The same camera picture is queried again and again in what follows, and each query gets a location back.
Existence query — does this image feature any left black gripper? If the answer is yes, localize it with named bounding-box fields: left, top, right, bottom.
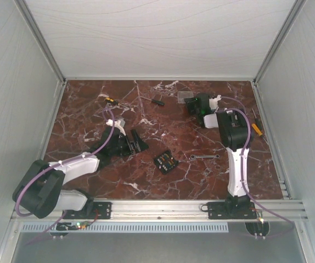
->
left=110, top=129, right=149, bottom=158

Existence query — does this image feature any clear plastic fuse box lid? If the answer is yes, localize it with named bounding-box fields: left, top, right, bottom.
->
left=177, top=91, right=194, bottom=104

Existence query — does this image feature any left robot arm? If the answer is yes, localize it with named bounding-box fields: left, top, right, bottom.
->
left=12, top=126, right=149, bottom=219

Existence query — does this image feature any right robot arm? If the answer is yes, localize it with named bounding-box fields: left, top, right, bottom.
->
left=183, top=93, right=252, bottom=218

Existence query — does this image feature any silver wrench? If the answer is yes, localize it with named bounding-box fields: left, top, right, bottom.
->
left=190, top=155, right=220, bottom=160

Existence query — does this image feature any black yellow screwdriver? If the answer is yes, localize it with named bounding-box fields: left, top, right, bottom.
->
left=104, top=97, right=123, bottom=108

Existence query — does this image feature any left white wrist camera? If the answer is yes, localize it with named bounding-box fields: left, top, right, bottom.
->
left=106, top=119, right=126, bottom=136

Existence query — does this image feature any black handle screwdriver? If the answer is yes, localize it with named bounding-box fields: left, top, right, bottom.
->
left=141, top=96, right=165, bottom=106

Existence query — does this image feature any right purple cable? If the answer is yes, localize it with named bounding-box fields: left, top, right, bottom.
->
left=219, top=95, right=298, bottom=239

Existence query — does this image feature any orange handle screwdriver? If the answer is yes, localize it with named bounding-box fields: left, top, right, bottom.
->
left=251, top=123, right=267, bottom=143

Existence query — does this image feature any aluminium mounting rail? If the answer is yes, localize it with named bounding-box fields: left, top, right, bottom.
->
left=108, top=199, right=308, bottom=221

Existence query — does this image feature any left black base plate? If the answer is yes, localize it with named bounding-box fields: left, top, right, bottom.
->
left=64, top=202, right=112, bottom=220

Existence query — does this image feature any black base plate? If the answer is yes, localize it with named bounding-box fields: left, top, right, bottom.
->
left=64, top=202, right=112, bottom=220
left=200, top=202, right=257, bottom=220

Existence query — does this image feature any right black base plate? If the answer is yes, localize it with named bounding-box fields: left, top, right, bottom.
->
left=200, top=202, right=257, bottom=220

